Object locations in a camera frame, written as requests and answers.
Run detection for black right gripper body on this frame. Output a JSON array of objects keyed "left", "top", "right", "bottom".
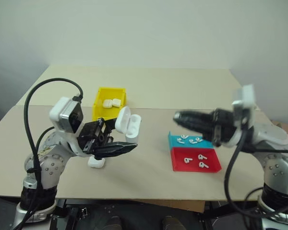
[{"left": 211, "top": 108, "right": 239, "bottom": 148}]

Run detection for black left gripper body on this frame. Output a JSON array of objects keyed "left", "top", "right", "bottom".
[{"left": 77, "top": 117, "right": 116, "bottom": 154}]

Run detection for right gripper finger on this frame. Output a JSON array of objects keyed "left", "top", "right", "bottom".
[
  {"left": 182, "top": 124, "right": 213, "bottom": 143},
  {"left": 173, "top": 110, "right": 213, "bottom": 126}
]

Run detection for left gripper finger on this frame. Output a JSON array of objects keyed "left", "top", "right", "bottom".
[
  {"left": 103, "top": 117, "right": 119, "bottom": 133},
  {"left": 92, "top": 141, "right": 138, "bottom": 160}
]

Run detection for yellow plastic bin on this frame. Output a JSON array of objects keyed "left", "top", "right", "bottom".
[{"left": 92, "top": 87, "right": 129, "bottom": 122}]

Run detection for blue plastic tray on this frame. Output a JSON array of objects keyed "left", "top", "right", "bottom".
[{"left": 167, "top": 130, "right": 215, "bottom": 150}]

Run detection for red plastic tray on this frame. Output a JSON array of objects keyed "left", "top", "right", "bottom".
[{"left": 170, "top": 146, "right": 222, "bottom": 173}]

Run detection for brown cardboard box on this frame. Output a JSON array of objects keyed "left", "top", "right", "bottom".
[{"left": 270, "top": 119, "right": 288, "bottom": 142}]

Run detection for dark rounded shape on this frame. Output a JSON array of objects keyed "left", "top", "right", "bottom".
[
  {"left": 105, "top": 215, "right": 123, "bottom": 230},
  {"left": 161, "top": 215, "right": 183, "bottom": 230}
]

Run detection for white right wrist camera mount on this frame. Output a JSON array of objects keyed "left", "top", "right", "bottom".
[{"left": 231, "top": 84, "right": 257, "bottom": 127}]

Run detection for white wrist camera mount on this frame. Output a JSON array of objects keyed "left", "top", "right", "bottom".
[
  {"left": 231, "top": 84, "right": 257, "bottom": 127},
  {"left": 49, "top": 96, "right": 85, "bottom": 141}
]

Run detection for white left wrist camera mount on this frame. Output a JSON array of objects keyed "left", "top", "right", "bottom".
[{"left": 49, "top": 96, "right": 85, "bottom": 141}]

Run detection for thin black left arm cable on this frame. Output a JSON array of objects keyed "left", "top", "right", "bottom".
[{"left": 35, "top": 126, "right": 55, "bottom": 173}]

